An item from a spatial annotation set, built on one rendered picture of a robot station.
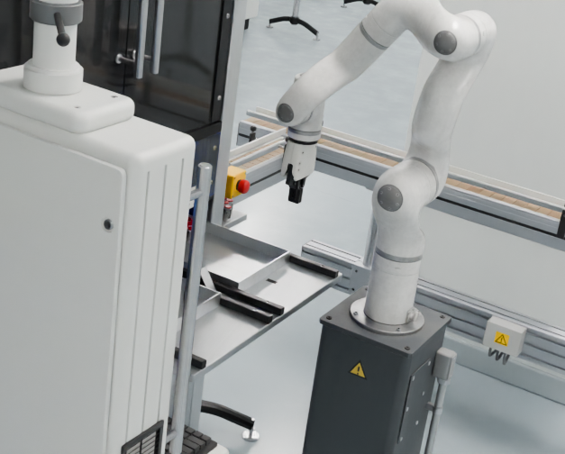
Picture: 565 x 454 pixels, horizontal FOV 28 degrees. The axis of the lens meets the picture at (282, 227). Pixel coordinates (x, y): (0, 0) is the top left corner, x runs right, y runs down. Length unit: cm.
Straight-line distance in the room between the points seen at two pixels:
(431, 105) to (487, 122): 159
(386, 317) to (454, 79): 62
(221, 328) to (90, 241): 88
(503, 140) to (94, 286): 254
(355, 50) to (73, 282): 105
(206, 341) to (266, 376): 162
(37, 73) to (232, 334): 99
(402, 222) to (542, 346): 116
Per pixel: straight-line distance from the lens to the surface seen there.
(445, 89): 261
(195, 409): 348
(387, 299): 280
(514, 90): 414
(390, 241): 274
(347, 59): 270
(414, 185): 264
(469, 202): 362
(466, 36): 251
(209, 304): 274
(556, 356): 372
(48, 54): 191
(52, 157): 187
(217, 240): 312
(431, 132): 264
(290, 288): 291
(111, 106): 189
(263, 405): 406
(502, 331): 369
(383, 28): 265
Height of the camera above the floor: 217
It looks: 23 degrees down
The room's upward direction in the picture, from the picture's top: 8 degrees clockwise
